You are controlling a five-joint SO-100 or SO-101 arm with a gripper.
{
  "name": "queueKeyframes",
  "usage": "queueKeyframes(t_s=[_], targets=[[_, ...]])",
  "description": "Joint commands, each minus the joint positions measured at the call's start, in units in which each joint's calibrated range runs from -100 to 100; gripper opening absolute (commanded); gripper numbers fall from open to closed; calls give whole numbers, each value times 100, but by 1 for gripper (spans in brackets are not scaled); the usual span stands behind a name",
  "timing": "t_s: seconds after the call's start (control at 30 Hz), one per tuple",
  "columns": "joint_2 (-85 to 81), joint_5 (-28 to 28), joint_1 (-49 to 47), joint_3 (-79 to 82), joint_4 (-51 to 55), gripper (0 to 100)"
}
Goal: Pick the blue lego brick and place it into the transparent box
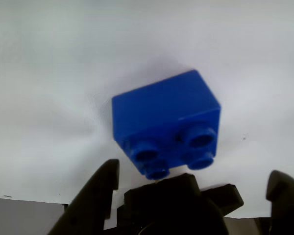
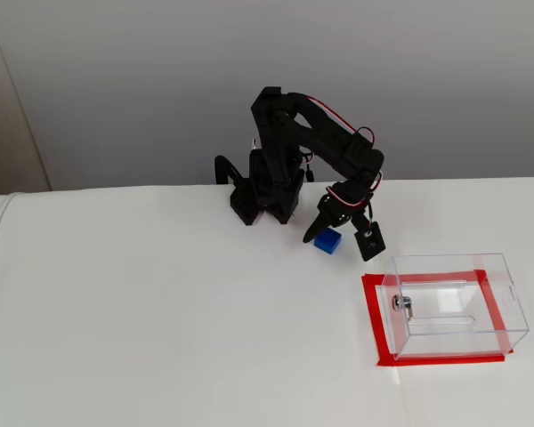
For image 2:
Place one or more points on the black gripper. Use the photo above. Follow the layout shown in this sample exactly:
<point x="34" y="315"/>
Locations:
<point x="330" y="210"/>

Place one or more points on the blue lego brick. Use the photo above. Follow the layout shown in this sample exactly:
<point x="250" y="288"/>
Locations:
<point x="328" y="242"/>

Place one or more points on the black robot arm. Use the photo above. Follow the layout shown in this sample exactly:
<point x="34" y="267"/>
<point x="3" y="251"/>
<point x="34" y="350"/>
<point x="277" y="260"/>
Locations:
<point x="285" y="147"/>

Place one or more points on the transparent plastic box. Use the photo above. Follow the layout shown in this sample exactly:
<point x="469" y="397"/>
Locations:
<point x="454" y="307"/>

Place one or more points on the silver cam lock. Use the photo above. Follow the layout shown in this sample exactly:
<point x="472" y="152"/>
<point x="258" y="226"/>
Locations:
<point x="400" y="303"/>

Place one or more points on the black table clamp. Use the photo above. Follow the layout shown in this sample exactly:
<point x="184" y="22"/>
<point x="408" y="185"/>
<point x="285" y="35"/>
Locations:
<point x="224" y="166"/>

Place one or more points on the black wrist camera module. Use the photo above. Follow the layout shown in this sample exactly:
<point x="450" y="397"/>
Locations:
<point x="370" y="242"/>

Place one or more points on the red tape frame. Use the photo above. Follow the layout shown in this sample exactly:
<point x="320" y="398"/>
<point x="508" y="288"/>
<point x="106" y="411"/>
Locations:
<point x="371" y="311"/>

